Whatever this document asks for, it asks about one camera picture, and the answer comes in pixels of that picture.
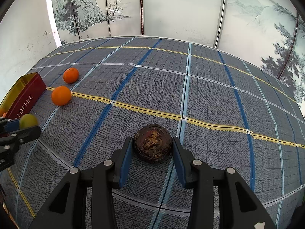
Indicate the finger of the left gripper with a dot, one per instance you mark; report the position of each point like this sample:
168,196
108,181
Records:
9,125
11,144

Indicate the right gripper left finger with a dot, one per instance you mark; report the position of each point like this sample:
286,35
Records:
65,207

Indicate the green fruit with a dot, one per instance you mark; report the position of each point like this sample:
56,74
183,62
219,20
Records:
28,120

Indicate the smooth orange mandarin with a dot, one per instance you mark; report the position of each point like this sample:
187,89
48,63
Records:
61,95

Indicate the orange mandarin with stem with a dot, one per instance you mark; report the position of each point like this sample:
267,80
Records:
71,75

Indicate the dark brown passion fruit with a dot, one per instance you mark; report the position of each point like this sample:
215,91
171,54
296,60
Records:
153,143

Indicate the gold red toffee tin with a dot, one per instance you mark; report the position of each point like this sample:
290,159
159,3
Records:
23,95

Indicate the blue plaid tablecloth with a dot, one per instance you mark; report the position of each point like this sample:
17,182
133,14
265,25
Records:
224,110

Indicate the landscape painted folding screen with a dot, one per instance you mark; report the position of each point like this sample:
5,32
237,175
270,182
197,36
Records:
267,33

